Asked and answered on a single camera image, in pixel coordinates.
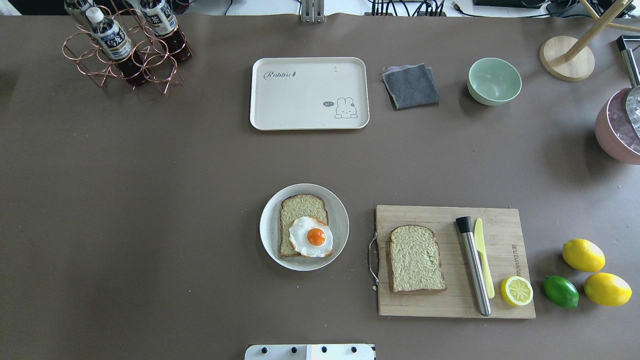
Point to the cream rabbit serving tray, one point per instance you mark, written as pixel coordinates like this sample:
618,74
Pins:
309,93

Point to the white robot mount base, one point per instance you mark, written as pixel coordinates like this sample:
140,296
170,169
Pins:
331,351

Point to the upper whole lemon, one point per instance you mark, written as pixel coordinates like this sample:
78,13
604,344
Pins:
583,255

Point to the steel muddler black tip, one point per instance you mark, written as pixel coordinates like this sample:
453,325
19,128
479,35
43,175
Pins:
465,228

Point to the wooden cutting board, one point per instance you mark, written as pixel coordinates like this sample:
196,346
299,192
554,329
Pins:
505,250

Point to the green lime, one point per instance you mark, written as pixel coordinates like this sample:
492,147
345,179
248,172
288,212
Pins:
561,291

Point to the copper wire bottle rack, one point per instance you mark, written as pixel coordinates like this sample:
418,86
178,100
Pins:
160,69

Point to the yellow plastic knife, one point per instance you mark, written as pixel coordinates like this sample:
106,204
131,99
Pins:
482,254

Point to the white round plate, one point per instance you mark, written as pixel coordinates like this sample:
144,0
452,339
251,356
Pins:
270,231

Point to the bread slice from board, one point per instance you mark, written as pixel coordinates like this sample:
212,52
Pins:
415,260

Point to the tea bottle back left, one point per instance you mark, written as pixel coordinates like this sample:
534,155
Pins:
77,10

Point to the pink ice bowl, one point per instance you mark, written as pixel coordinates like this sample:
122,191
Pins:
614,131

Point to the lower whole lemon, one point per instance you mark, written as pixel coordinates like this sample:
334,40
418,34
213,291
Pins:
607,289

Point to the tea bottle right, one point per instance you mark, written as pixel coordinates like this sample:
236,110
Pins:
160,18

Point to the whole lemon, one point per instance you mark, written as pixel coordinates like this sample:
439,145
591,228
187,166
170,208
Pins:
583,255
607,289

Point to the grey folded cloth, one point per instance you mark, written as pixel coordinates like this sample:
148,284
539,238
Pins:
411,85

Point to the bread slice on plate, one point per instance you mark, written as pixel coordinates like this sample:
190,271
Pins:
294,207

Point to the tea bottle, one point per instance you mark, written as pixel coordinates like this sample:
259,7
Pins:
160,18
77,10
117,46

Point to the half lemon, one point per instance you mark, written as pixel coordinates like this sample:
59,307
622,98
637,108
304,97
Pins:
516,291

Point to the tea bottle front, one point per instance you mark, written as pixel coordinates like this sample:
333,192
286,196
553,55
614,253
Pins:
117,46

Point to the metal ice scoop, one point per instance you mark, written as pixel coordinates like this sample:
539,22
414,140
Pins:
628,45

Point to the mint green bowl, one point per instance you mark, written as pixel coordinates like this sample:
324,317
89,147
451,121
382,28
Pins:
493,81

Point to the fried egg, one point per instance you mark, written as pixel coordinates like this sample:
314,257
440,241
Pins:
311,237

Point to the wooden mug tree stand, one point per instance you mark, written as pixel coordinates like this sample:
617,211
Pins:
571,59

